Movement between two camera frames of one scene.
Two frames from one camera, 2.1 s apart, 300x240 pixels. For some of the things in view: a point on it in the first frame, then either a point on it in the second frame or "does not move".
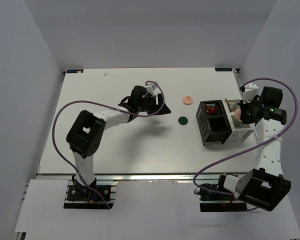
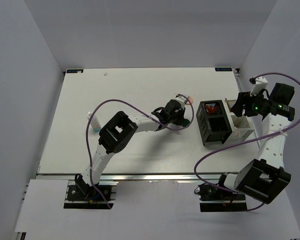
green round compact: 183,120 does not move
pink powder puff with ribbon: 187,100 does not move
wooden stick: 227,104 does not move
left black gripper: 155,107 -> 180,112
